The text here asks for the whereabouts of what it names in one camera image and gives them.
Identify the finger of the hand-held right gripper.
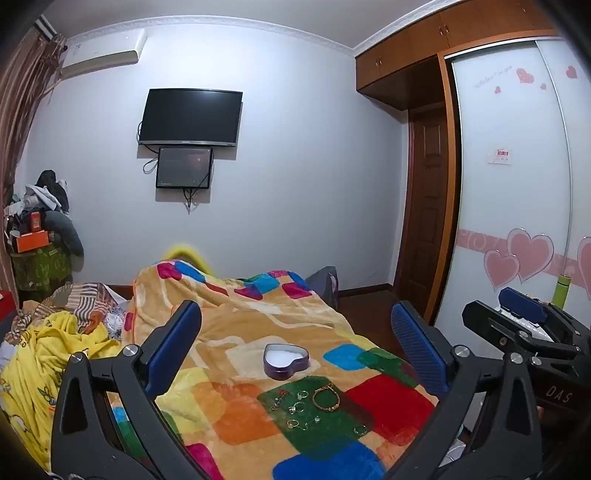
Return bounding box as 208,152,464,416
501,287,591,345
463,300,581,357

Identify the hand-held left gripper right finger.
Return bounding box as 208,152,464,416
390,300,544,480

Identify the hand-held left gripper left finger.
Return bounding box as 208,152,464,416
51,300,218,480

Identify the purple heart-shaped box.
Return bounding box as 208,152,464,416
263,344,309,381

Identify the green bottle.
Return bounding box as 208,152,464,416
551,274,571,310

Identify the colourful checked blanket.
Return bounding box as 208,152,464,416
106,259,439,480

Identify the yellow pillow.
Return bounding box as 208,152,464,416
165,244,214,274

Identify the white heart-print wardrobe door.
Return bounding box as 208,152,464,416
449,39,591,335

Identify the striped bed sheet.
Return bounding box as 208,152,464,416
21,281,130,334

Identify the grey bag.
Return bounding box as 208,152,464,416
305,265,340,310

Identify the brown wooden door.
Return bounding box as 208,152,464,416
394,108,459,298

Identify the yellow printed blanket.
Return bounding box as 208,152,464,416
0,310,123,472

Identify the green printed cloth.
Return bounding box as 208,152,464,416
11,244,75,291

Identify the orange box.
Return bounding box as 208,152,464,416
11,231,51,254

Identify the pile of clothes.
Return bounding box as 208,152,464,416
4,169,71,219

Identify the wooden overhead cabinet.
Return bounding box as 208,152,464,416
355,0,560,112

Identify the brown striped curtain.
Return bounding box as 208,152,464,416
0,14,68,259

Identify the white air conditioner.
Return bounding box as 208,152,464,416
60,28,147,79

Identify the gold bracelet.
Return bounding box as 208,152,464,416
312,383,341,411

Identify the small black wall monitor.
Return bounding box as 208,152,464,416
156,146,214,190

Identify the black wall television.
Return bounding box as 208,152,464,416
138,89,243,147

